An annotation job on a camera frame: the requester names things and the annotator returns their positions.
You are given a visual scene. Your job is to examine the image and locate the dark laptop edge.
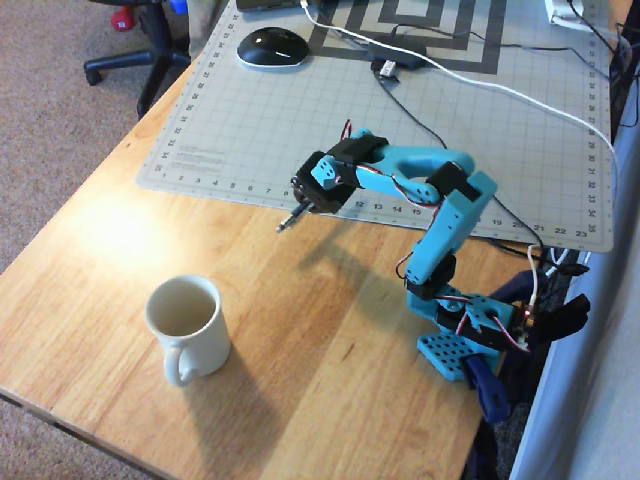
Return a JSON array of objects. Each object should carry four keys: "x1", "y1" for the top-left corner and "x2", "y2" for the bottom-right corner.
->
[{"x1": 235, "y1": 0, "x2": 321, "y2": 12}]

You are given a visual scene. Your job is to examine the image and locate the blue and silver pen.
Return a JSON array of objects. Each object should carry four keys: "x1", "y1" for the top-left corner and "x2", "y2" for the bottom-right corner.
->
[{"x1": 276, "y1": 202, "x2": 312, "y2": 234}]

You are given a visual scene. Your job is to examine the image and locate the black soft object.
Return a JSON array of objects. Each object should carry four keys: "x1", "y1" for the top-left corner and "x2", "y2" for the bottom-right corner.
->
[{"x1": 537, "y1": 293, "x2": 592, "y2": 347}]

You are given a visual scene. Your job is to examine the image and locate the grey gridded cutting mat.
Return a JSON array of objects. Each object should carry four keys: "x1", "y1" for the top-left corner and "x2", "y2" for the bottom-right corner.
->
[{"x1": 135, "y1": 0, "x2": 616, "y2": 254}]

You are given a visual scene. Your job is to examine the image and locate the black office chair base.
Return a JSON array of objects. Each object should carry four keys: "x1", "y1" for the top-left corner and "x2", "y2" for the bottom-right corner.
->
[{"x1": 83, "y1": 0, "x2": 194, "y2": 119}]

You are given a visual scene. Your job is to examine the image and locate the cream ceramic mug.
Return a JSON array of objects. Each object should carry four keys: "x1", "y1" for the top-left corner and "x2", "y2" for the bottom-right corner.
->
[{"x1": 144, "y1": 274, "x2": 232, "y2": 388}]

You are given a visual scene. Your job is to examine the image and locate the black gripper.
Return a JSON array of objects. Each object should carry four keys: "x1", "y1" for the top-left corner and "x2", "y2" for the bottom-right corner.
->
[{"x1": 291, "y1": 152, "x2": 358, "y2": 216}]

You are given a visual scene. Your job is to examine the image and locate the white device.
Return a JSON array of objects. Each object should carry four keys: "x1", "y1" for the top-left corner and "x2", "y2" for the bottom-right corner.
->
[{"x1": 544, "y1": 0, "x2": 601, "y2": 31}]

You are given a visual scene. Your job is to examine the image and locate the black computer mouse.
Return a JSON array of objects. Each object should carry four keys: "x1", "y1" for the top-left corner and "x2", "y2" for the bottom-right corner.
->
[{"x1": 235, "y1": 27, "x2": 311, "y2": 69}]

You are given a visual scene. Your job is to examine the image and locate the blue spring clamp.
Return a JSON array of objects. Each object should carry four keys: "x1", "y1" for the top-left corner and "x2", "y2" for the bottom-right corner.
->
[{"x1": 463, "y1": 353, "x2": 512, "y2": 423}]

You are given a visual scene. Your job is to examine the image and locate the square patterned grey pad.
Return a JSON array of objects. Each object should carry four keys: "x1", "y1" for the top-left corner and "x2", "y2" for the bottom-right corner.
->
[{"x1": 309, "y1": 0, "x2": 504, "y2": 76}]

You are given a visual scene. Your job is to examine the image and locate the white usb cable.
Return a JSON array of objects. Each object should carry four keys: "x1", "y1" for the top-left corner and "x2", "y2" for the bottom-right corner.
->
[{"x1": 301, "y1": 0, "x2": 620, "y2": 306}]

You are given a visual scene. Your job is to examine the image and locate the black usb hub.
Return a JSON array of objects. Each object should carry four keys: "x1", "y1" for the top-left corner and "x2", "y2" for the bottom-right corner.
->
[{"x1": 367, "y1": 41, "x2": 429, "y2": 70}]

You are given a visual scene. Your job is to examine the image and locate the black cable with ferrite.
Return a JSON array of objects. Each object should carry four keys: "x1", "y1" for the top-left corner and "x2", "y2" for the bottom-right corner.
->
[{"x1": 371, "y1": 63, "x2": 547, "y2": 247}]

